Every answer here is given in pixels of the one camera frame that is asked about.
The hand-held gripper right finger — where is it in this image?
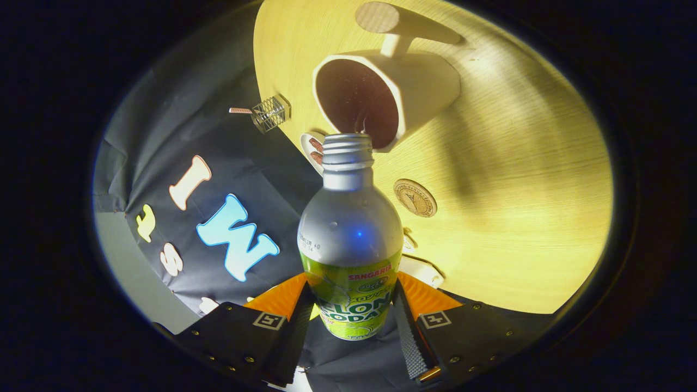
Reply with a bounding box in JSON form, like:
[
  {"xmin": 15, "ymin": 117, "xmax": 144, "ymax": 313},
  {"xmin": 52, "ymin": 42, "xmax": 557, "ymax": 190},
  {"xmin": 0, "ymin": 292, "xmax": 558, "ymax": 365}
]
[{"xmin": 392, "ymin": 271, "xmax": 545, "ymax": 387}]

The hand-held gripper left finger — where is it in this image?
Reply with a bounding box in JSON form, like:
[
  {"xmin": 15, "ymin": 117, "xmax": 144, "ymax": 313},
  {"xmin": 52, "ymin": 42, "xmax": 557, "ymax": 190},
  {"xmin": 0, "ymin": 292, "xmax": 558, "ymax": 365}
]
[{"xmin": 174, "ymin": 272, "xmax": 316, "ymax": 387}]

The silver green juice bottle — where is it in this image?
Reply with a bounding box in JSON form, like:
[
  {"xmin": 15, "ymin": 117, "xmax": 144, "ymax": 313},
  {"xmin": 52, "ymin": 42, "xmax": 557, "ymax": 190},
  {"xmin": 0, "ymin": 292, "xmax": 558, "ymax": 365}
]
[{"xmin": 297, "ymin": 133, "xmax": 404, "ymax": 341}]

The round cork coaster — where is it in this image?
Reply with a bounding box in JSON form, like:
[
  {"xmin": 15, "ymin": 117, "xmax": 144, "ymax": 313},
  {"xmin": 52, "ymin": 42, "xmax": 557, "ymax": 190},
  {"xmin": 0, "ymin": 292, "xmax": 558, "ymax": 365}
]
[{"xmin": 393, "ymin": 179, "xmax": 438, "ymax": 218}]

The beige cup with wooden handle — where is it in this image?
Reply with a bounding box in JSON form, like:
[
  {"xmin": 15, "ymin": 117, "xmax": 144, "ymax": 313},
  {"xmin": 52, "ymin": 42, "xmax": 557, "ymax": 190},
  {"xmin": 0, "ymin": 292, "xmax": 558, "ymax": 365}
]
[{"xmin": 312, "ymin": 2, "xmax": 463, "ymax": 153}]

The white toaster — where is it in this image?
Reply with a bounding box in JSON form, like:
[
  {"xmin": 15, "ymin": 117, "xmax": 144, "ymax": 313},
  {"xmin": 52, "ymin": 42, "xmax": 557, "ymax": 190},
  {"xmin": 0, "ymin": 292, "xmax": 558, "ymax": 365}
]
[{"xmin": 400, "ymin": 255, "xmax": 444, "ymax": 289}]

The black backdrop cloth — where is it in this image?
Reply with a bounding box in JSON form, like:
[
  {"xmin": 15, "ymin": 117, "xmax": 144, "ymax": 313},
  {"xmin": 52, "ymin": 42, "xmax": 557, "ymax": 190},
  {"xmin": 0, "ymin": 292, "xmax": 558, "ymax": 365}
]
[{"xmin": 93, "ymin": 11, "xmax": 545, "ymax": 392}]

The light wooden table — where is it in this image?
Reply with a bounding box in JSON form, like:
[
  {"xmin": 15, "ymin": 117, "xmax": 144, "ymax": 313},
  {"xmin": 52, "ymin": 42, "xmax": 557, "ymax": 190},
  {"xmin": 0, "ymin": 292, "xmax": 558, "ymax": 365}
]
[{"xmin": 253, "ymin": 0, "xmax": 615, "ymax": 315}]

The white oval plate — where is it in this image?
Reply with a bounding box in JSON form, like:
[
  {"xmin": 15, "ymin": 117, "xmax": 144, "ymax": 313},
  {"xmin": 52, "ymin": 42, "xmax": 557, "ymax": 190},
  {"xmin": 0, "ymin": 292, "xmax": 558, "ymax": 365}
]
[{"xmin": 300, "ymin": 131, "xmax": 327, "ymax": 176}]

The metal wire basket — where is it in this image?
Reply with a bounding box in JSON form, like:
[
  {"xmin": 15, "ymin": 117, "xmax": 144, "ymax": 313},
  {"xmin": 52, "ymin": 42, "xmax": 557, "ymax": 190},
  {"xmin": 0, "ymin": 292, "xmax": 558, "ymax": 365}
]
[{"xmin": 252, "ymin": 94, "xmax": 292, "ymax": 134}]

